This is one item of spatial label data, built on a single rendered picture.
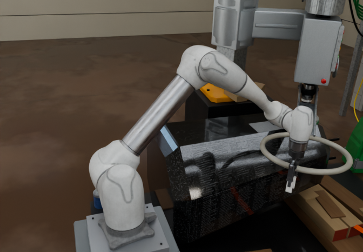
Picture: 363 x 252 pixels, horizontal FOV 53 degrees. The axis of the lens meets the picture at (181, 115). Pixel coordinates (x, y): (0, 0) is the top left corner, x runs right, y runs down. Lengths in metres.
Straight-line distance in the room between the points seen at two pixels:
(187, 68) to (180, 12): 7.07
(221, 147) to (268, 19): 1.21
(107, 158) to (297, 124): 0.88
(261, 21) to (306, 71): 0.72
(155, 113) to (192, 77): 0.21
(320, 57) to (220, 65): 1.21
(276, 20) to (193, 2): 5.68
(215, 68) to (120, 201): 0.60
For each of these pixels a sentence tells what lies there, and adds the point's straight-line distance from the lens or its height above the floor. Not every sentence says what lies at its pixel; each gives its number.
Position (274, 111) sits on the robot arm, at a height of 1.19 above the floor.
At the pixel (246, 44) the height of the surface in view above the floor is 1.19.
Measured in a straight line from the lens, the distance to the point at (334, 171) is 1.97.
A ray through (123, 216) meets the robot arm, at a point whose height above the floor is 1.01.
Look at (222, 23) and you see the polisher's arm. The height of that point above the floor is 1.35.
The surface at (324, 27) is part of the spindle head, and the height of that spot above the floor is 1.48.
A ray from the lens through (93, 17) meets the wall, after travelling 8.20.
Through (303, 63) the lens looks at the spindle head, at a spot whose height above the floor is 1.24.
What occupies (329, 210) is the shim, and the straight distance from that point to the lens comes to 2.92.
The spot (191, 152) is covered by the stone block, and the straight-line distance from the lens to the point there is 2.24.
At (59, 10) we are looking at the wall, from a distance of 8.15.
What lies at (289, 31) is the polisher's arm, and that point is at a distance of 3.11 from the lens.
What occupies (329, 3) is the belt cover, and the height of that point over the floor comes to 1.62.
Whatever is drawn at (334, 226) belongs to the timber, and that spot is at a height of 0.21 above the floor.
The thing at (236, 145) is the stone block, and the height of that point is 0.76.
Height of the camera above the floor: 1.93
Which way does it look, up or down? 25 degrees down
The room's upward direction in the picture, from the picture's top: 2 degrees clockwise
